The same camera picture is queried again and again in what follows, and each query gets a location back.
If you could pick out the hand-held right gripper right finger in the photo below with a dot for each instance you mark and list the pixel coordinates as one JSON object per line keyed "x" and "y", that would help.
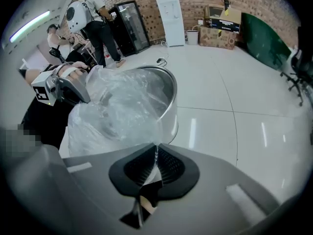
{"x": 210, "y": 180}

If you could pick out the silver metal wastebasket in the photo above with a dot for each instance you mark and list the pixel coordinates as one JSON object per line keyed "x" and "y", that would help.
{"x": 168, "y": 121}

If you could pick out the clear plastic trash bag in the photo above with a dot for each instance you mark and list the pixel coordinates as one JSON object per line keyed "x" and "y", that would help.
{"x": 122, "y": 114}

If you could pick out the printed brown cardboard box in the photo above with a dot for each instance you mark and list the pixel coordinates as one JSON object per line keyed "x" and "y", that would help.
{"x": 215, "y": 38}

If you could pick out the person's left forearm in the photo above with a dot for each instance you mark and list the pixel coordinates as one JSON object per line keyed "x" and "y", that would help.
{"x": 34, "y": 75}

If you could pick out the person's black shirt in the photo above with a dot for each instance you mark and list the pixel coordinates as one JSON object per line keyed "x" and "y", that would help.
{"x": 41, "y": 121}

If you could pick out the small white bin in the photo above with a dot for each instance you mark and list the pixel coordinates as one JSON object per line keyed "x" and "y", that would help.
{"x": 192, "y": 37}

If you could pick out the black office chair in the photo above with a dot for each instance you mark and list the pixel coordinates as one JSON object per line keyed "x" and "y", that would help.
{"x": 302, "y": 67}

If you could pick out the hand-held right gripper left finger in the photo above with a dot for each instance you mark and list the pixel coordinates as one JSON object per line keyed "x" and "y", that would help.
{"x": 102, "y": 180}

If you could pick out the white water dispenser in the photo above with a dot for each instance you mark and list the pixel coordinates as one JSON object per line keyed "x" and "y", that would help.
{"x": 172, "y": 26}

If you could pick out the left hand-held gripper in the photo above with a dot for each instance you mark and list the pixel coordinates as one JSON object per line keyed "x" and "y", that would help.
{"x": 71, "y": 90}

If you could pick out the long ceiling light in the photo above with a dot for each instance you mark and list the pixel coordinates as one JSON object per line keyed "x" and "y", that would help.
{"x": 29, "y": 26}

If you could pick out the plain brown cardboard box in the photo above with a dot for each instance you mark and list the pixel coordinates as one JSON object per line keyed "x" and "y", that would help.
{"x": 232, "y": 15}

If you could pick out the white round backpack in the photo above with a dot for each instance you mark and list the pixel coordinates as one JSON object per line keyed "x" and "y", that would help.
{"x": 74, "y": 16}

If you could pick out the black flat box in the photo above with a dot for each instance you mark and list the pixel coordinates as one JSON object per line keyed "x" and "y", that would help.
{"x": 226, "y": 25}

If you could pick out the dark green board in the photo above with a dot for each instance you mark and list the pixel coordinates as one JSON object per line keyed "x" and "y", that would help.
{"x": 264, "y": 40}

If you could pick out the person's left hand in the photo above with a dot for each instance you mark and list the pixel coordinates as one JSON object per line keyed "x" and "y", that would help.
{"x": 77, "y": 73}

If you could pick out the black glass-door fridge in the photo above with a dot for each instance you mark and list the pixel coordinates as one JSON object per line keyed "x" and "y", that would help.
{"x": 132, "y": 26}

